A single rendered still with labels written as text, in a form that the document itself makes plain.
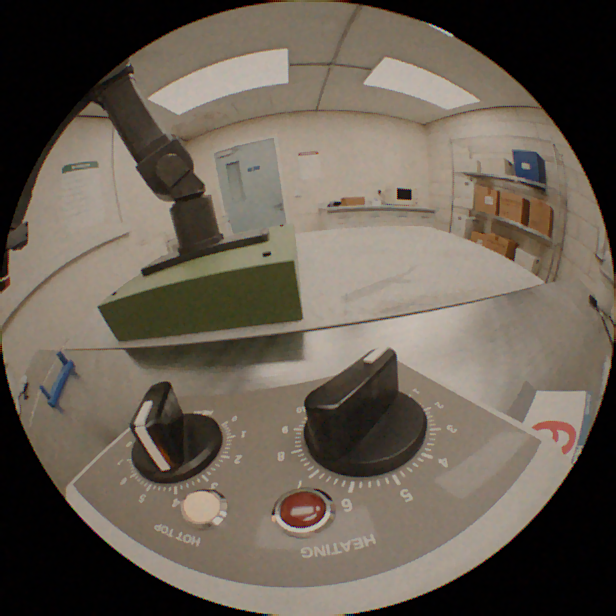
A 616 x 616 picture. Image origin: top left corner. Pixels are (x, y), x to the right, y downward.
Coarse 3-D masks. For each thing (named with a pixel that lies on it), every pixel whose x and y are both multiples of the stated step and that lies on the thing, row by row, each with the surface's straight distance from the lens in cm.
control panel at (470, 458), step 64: (320, 384) 8; (128, 448) 8; (256, 448) 5; (448, 448) 5; (512, 448) 5; (128, 512) 6; (256, 512) 4; (384, 512) 4; (448, 512) 4; (256, 576) 4; (320, 576) 4
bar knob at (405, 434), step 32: (384, 352) 5; (352, 384) 4; (384, 384) 5; (320, 416) 3; (352, 416) 4; (384, 416) 5; (416, 416) 5; (320, 448) 4; (352, 448) 4; (384, 448) 4; (416, 448) 4
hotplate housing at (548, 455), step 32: (448, 384) 7; (544, 448) 5; (544, 480) 5; (96, 512) 7; (512, 512) 4; (128, 544) 5; (448, 544) 4; (480, 544) 4; (160, 576) 5; (192, 576) 4; (384, 576) 4; (416, 576) 4; (448, 576) 4; (256, 608) 4; (288, 608) 4; (320, 608) 4; (352, 608) 4
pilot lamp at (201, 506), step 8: (192, 496) 5; (200, 496) 5; (208, 496) 5; (184, 504) 5; (192, 504) 5; (200, 504) 4; (208, 504) 4; (216, 504) 4; (192, 512) 4; (200, 512) 4; (208, 512) 4; (216, 512) 4; (200, 520) 4
